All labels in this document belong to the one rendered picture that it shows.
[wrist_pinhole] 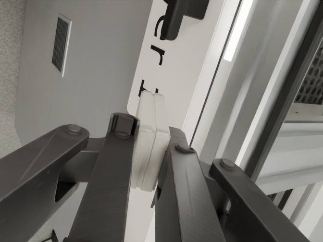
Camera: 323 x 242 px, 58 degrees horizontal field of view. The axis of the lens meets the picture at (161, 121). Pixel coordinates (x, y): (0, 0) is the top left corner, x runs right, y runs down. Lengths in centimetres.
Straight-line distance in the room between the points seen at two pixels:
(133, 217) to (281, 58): 25
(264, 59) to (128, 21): 23
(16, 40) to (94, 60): 67
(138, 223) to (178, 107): 15
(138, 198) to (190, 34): 20
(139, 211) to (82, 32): 35
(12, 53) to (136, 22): 81
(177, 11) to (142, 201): 21
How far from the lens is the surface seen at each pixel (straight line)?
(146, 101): 16
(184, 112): 28
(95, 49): 52
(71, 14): 65
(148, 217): 35
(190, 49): 29
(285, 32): 24
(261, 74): 25
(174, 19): 26
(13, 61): 118
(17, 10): 114
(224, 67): 28
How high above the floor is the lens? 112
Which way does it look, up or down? 46 degrees down
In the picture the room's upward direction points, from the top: 129 degrees clockwise
